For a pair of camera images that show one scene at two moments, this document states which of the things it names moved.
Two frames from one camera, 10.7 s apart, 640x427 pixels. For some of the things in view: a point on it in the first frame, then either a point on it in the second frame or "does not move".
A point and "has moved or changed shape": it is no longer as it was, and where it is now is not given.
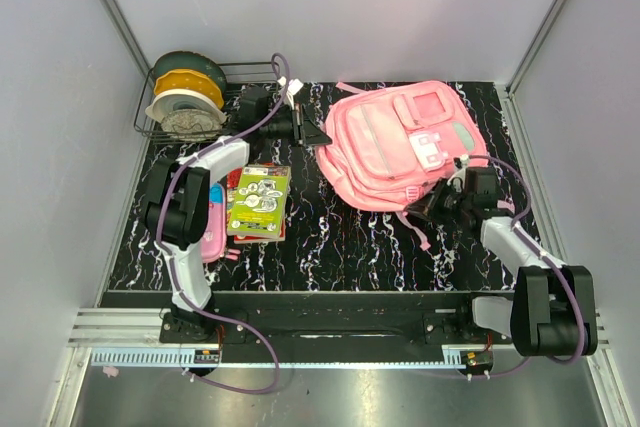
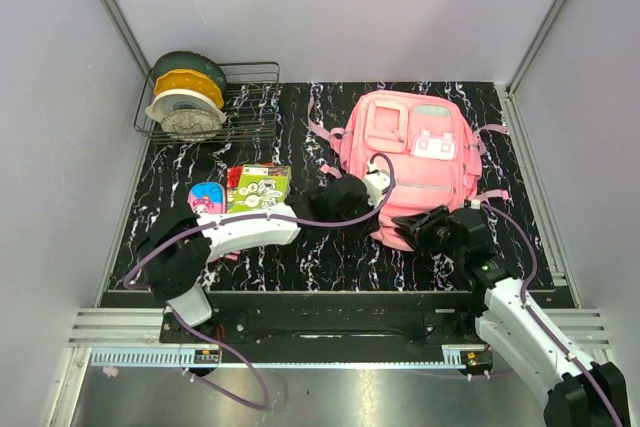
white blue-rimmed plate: [182, 99] does not move
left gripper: [314, 136] -> [371, 224]
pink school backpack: [391, 144] has moved or changed shape
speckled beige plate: [190, 125] does not move
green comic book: [260, 202] does not move
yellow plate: [180, 79] does not move
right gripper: [423, 209] -> [422, 223]
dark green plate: [191, 61] does not move
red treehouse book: [232, 184] does not move
